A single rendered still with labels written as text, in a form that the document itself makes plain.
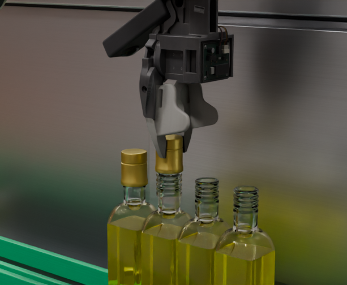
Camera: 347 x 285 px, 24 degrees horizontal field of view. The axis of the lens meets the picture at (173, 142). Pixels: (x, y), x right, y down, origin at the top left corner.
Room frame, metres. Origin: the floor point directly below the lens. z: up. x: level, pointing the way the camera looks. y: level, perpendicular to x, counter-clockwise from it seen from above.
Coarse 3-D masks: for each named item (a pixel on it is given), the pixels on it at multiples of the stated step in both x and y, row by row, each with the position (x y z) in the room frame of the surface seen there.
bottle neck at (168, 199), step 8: (160, 176) 0.99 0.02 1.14; (168, 176) 0.99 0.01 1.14; (176, 176) 0.99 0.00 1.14; (160, 184) 0.99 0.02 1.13; (168, 184) 0.99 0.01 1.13; (176, 184) 0.99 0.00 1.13; (160, 192) 0.99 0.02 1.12; (168, 192) 0.99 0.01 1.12; (176, 192) 0.99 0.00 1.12; (160, 200) 1.00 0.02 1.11; (168, 200) 0.99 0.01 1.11; (176, 200) 0.99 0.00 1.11; (160, 208) 1.00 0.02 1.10; (168, 208) 0.99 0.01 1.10; (176, 208) 0.99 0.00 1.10
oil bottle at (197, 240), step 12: (192, 228) 0.95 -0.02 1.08; (204, 228) 0.95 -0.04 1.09; (216, 228) 0.95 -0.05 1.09; (228, 228) 0.96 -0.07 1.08; (180, 240) 0.96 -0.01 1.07; (192, 240) 0.95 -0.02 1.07; (204, 240) 0.94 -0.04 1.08; (216, 240) 0.94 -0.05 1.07; (180, 252) 0.96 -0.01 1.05; (192, 252) 0.95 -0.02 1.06; (204, 252) 0.94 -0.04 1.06; (180, 264) 0.96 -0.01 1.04; (192, 264) 0.95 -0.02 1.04; (204, 264) 0.94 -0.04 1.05; (180, 276) 0.96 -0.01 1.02; (192, 276) 0.95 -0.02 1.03; (204, 276) 0.94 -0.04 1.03
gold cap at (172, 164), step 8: (168, 136) 1.00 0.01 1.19; (176, 136) 1.00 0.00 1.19; (168, 144) 0.99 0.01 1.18; (176, 144) 0.99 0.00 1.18; (168, 152) 0.99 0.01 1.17; (176, 152) 0.99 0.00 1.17; (160, 160) 0.99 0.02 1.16; (168, 160) 0.99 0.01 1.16; (176, 160) 0.99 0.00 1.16; (160, 168) 0.99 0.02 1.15; (168, 168) 0.99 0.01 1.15; (176, 168) 0.99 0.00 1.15
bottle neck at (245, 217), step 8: (240, 192) 0.92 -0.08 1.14; (248, 192) 0.92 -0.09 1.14; (256, 192) 0.92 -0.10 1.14; (240, 200) 0.92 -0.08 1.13; (248, 200) 0.92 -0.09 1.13; (256, 200) 0.92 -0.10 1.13; (240, 208) 0.92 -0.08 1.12; (248, 208) 0.92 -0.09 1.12; (256, 208) 0.92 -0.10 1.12; (240, 216) 0.92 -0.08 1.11; (248, 216) 0.92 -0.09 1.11; (256, 216) 0.92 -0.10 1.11; (240, 224) 0.92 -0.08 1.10; (248, 224) 0.92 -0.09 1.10; (256, 224) 0.92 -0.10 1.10
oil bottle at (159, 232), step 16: (144, 224) 1.00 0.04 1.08; (160, 224) 0.98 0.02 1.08; (176, 224) 0.98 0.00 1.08; (144, 240) 0.99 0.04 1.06; (160, 240) 0.98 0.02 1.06; (176, 240) 0.97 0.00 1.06; (144, 256) 0.99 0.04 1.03; (160, 256) 0.98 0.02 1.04; (176, 256) 0.97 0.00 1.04; (144, 272) 0.99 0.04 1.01; (160, 272) 0.98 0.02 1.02; (176, 272) 0.97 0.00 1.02
